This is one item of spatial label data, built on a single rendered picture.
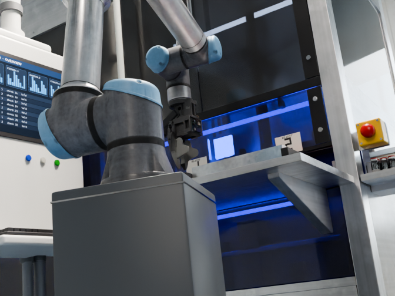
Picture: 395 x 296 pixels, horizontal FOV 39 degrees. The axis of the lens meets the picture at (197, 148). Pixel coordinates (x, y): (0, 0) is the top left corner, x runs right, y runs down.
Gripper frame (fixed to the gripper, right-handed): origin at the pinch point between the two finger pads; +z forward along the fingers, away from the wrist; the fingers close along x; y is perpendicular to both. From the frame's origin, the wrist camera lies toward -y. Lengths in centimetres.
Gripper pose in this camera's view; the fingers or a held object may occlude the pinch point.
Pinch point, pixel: (180, 165)
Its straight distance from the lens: 169.4
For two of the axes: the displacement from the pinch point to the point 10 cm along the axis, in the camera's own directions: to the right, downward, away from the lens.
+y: 8.4, -2.3, -4.9
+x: 5.3, 1.9, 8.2
